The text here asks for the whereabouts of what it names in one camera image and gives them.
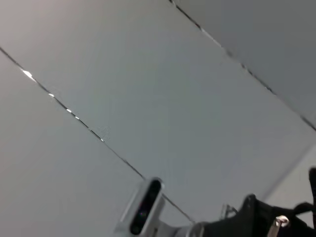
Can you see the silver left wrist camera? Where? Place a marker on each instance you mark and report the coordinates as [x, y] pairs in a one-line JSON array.
[[145, 209]]

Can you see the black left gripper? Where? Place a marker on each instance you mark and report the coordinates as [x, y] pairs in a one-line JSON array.
[[224, 228]]

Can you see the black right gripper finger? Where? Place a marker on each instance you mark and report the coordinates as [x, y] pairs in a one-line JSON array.
[[313, 182]]

